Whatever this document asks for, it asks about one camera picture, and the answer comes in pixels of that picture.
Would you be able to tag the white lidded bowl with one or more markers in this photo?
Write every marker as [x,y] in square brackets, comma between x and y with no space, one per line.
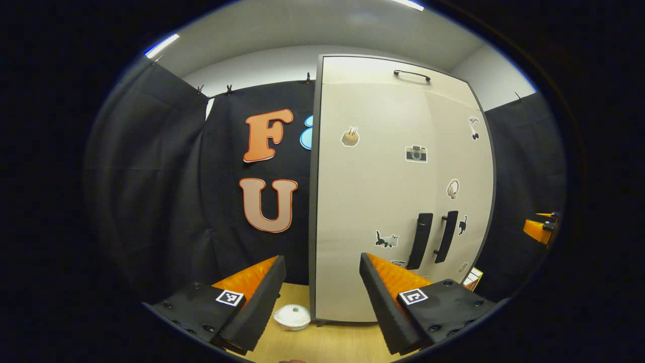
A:
[292,316]

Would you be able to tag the cream cabinet drawer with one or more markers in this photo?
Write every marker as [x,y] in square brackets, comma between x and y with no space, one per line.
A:
[363,70]

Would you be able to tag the ceiling light panel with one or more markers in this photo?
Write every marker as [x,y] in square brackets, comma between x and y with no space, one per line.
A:
[409,4]
[162,45]

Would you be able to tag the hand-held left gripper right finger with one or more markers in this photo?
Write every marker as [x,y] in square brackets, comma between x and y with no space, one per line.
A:
[385,312]

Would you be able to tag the white shoe cabinet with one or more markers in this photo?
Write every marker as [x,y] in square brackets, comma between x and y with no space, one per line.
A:
[312,227]

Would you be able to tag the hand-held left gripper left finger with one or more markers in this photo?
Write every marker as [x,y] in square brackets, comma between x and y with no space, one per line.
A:
[259,307]

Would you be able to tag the white cabinet door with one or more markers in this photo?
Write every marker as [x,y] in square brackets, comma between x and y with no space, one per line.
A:
[363,191]
[473,161]

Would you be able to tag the black backdrop cloth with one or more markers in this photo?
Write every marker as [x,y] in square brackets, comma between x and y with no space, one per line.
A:
[227,176]
[524,161]
[146,176]

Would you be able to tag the colourful small box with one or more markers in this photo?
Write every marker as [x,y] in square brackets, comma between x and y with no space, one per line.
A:
[473,278]

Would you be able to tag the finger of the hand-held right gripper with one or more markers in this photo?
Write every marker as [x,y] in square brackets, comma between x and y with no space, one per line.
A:
[535,231]
[549,217]

